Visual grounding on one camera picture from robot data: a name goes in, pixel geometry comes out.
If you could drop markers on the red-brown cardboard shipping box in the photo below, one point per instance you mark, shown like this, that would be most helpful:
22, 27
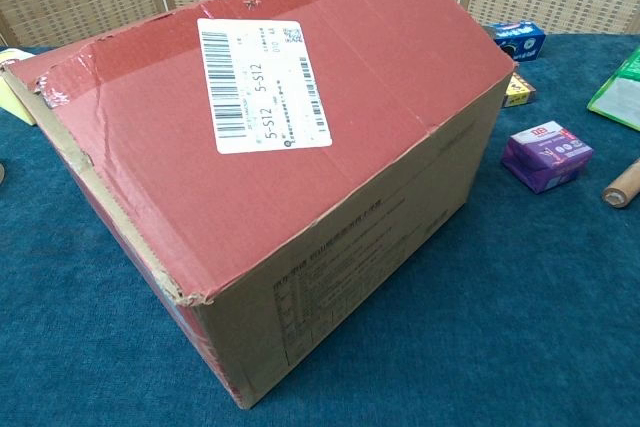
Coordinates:
280, 187

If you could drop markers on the small yellow red box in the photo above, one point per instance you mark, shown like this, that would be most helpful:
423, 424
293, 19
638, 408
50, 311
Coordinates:
520, 92

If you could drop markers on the small purple box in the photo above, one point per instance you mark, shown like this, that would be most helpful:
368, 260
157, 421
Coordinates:
545, 157

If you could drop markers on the blue cookie box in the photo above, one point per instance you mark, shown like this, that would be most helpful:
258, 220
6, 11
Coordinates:
520, 42

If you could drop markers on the blue tablecloth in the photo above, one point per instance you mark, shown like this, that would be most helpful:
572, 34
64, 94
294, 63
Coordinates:
500, 322

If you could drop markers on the brown wooden rolling pin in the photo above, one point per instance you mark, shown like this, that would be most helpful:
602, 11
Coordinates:
622, 189

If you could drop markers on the green snack packet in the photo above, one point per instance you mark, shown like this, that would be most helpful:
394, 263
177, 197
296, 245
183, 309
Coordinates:
617, 94

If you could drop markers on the beige round ball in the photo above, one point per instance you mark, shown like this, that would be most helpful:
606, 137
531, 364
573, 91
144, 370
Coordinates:
2, 174

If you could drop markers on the yellow paper sheet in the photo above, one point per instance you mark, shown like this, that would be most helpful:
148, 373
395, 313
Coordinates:
12, 102

